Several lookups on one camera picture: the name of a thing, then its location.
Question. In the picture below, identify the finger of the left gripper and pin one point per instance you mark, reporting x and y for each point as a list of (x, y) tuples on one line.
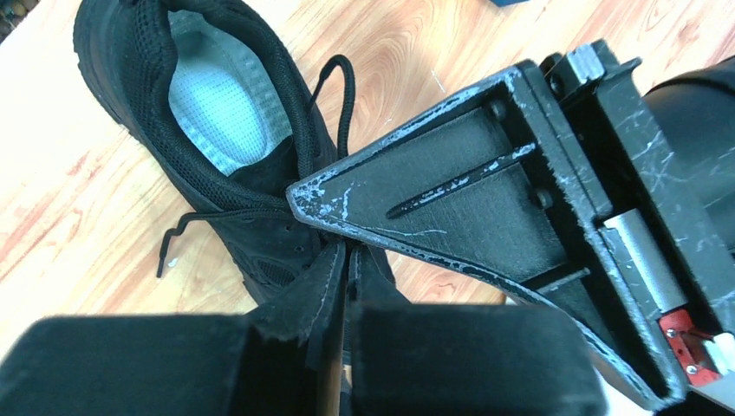
[(491, 182)]

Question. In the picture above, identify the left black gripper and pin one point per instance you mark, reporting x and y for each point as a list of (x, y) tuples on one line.
[(666, 161)]

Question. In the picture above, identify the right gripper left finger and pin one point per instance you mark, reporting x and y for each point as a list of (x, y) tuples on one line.
[(282, 358)]

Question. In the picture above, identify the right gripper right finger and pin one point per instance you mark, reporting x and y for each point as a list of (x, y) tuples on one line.
[(462, 359)]

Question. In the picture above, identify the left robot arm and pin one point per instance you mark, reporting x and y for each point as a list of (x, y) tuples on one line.
[(561, 184)]

